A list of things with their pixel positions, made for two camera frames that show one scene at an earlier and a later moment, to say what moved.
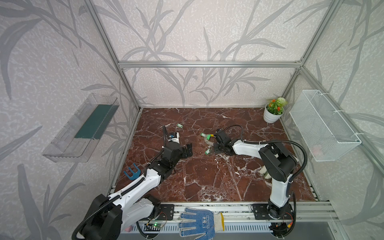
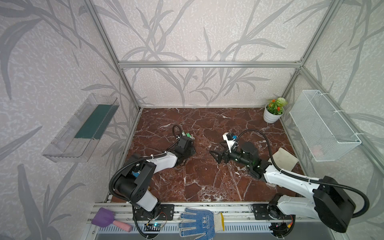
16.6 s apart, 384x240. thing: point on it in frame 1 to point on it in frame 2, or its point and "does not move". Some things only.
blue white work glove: (206, 222) does not move
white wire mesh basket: (327, 133) does not move
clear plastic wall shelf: (84, 132) does not move
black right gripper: (218, 144) to (226, 155)
